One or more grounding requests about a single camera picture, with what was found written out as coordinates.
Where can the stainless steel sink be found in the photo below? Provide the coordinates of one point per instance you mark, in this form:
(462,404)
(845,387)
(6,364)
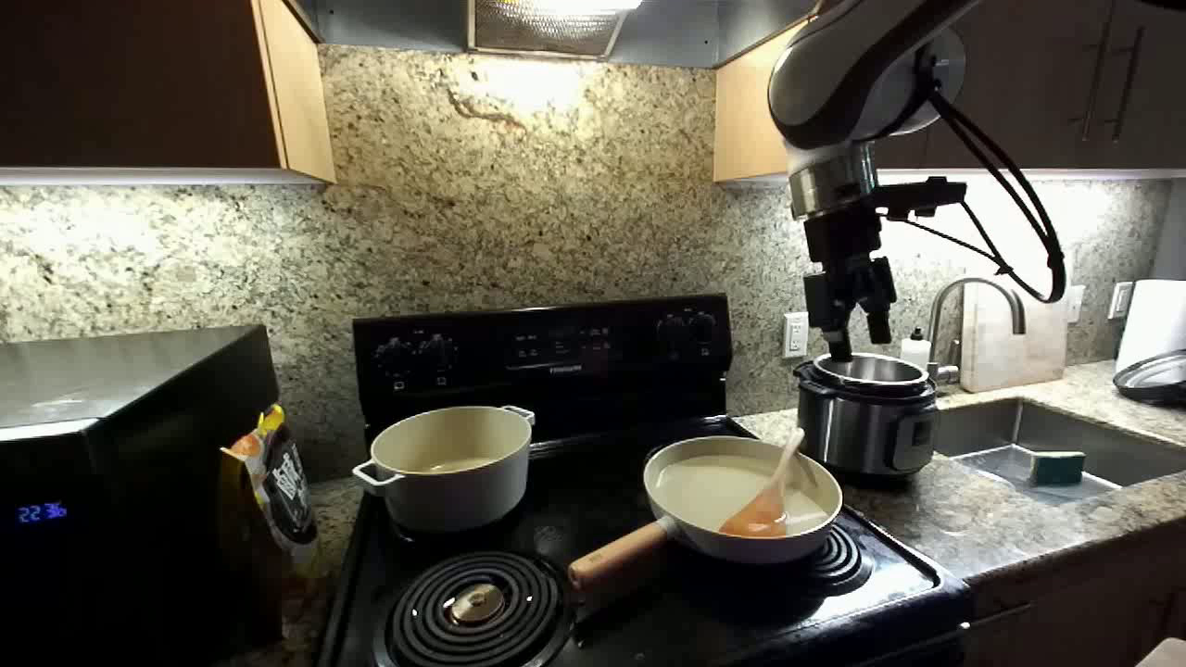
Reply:
(1001,437)

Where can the dark cabinet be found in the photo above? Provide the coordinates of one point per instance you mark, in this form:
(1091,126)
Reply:
(1054,83)
(161,95)

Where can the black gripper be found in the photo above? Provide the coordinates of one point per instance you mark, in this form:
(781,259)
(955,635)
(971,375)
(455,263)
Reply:
(845,246)

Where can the green sponge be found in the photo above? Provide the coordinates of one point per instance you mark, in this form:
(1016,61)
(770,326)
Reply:
(1056,469)

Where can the dark right upper cabinet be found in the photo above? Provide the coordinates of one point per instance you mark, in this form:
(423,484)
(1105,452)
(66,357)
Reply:
(1054,83)

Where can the stainless steel pressure cooker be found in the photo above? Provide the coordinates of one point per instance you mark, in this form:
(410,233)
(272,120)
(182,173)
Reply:
(866,414)

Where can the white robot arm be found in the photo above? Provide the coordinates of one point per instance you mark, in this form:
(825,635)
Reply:
(852,75)

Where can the white pot with handles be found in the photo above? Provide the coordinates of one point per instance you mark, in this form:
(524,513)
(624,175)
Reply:
(448,469)

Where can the black electric stove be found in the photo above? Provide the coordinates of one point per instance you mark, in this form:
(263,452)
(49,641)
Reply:
(550,488)

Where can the chrome kitchen faucet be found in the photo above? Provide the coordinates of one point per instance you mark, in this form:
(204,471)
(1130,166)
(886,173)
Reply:
(988,341)

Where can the black microwave oven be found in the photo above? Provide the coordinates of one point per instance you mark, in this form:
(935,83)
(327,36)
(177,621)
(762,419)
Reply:
(122,526)

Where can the black object by sink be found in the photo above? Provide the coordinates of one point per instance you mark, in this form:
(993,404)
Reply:
(1159,380)

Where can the range hood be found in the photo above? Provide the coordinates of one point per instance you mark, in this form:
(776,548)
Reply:
(603,32)

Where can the soap dispenser bottle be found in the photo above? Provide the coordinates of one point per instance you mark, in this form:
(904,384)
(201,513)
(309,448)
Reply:
(915,350)

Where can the white wall outlet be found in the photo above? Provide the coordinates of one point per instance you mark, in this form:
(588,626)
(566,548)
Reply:
(796,334)

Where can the wooden spoon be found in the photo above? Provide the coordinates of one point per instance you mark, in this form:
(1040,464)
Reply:
(762,515)

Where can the snack bag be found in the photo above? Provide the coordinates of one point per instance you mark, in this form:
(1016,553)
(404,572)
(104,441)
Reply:
(263,506)

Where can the stone cutting board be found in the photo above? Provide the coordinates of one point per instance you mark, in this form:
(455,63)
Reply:
(1043,350)

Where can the dark left upper cabinet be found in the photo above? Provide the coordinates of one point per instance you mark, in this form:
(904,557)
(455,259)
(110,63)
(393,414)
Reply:
(161,95)

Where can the white frying pan wooden handle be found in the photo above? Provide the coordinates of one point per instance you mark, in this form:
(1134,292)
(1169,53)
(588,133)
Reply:
(698,484)

